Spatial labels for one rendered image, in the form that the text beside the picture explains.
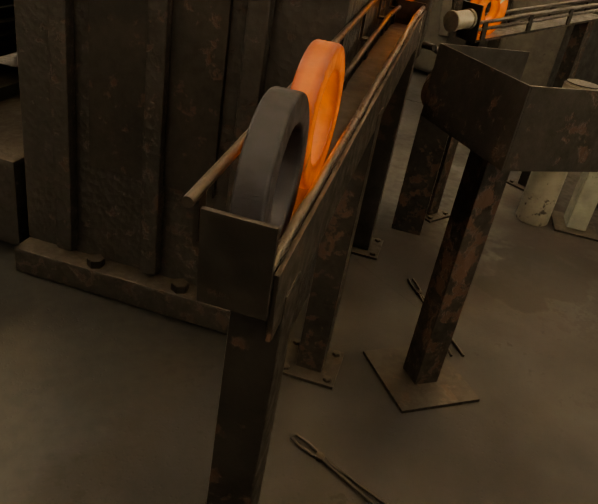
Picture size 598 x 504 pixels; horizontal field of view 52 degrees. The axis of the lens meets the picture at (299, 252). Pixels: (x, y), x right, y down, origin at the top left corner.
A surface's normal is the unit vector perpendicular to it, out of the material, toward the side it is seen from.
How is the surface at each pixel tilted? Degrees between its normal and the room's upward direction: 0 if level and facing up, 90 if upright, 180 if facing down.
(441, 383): 0
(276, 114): 29
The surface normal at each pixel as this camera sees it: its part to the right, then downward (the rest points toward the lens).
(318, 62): 0.00, -0.50
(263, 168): -0.12, 0.00
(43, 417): 0.15, -0.86
